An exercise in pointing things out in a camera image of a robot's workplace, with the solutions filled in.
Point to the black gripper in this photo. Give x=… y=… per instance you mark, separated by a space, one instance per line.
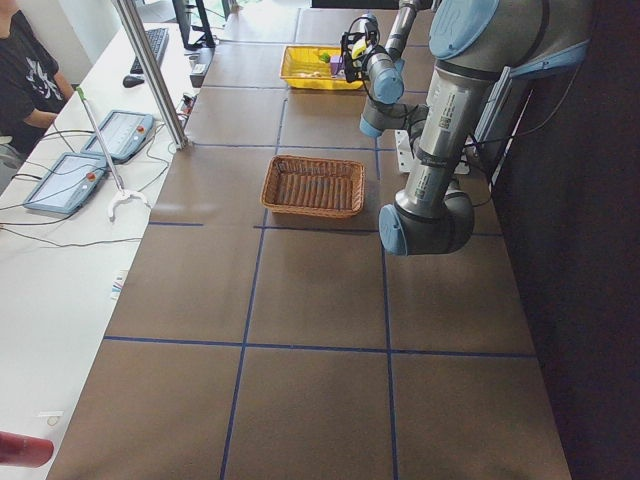
x=348 y=64

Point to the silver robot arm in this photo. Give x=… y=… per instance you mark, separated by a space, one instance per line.
x=472 y=43
x=378 y=67

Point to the yellow plastic basket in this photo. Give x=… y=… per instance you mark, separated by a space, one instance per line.
x=307 y=67

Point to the brown wicker basket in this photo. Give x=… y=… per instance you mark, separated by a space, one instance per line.
x=316 y=187

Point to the purple cube block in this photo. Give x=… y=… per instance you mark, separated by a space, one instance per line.
x=336 y=66

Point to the black keyboard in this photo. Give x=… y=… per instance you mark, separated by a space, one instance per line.
x=158 y=39

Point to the black computer mouse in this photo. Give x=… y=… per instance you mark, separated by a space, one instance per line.
x=131 y=80

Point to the far teach pendant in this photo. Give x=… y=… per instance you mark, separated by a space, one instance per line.
x=124 y=133

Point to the teach pendant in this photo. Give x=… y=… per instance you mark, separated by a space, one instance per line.
x=69 y=184
x=124 y=133

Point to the reacher grabber tool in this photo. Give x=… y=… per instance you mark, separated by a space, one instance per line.
x=122 y=195

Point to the near teach pendant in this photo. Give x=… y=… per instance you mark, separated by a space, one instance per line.
x=69 y=184

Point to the seated person in black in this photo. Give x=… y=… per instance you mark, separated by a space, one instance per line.
x=33 y=89

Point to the red cylinder object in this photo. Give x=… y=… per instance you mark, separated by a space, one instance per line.
x=25 y=451

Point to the aluminium frame post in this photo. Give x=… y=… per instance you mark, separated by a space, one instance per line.
x=136 y=33

